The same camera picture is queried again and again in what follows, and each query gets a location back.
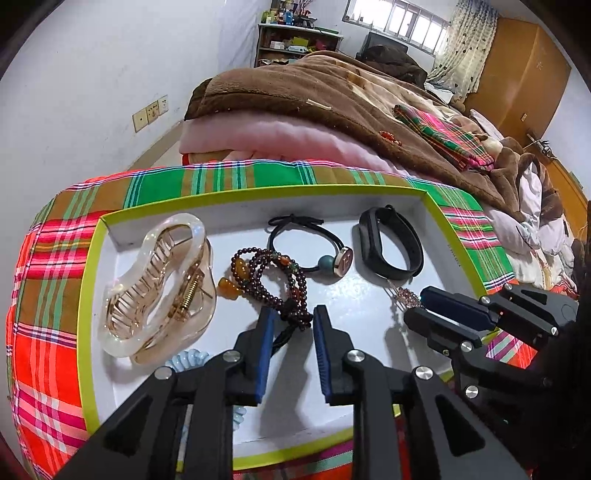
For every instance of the bright plaid cloth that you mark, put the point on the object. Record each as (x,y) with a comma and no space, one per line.
(46,258)

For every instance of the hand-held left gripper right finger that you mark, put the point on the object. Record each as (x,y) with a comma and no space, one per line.
(325,355)

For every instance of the brown fleece blanket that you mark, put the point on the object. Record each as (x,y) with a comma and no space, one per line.
(300,83)

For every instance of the white tray green rim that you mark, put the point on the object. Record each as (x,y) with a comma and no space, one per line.
(351,290)

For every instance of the white quilt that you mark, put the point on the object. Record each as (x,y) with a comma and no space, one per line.
(531,221)

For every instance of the black monitor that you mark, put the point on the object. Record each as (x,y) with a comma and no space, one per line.
(378,41)

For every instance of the beige wall socket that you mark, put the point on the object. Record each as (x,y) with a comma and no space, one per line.
(158,107)
(140,121)

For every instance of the folded plaid cloth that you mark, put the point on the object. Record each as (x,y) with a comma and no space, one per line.
(438,134)

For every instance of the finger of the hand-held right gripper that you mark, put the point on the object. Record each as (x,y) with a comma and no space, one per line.
(438,330)
(455,305)

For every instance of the dotted curtain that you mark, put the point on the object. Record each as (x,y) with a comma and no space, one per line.
(461,41)

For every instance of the group of bottles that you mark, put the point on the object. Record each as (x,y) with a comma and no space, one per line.
(286,14)

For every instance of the wooden wardrobe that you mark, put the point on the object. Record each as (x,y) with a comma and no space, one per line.
(521,74)

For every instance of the window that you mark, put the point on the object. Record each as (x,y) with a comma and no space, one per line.
(401,21)

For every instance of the black wristband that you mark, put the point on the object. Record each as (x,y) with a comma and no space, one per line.
(369,235)

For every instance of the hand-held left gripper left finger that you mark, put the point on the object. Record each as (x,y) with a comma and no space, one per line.
(265,353)

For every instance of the pink bed sheet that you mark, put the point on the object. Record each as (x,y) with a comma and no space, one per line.
(277,138)

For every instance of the dark jacket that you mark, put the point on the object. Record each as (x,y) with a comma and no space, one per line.
(397,64)

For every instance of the translucent hair claw clip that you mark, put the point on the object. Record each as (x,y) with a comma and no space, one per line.
(138,341)

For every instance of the white shelf unit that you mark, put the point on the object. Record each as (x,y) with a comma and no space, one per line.
(281,46)

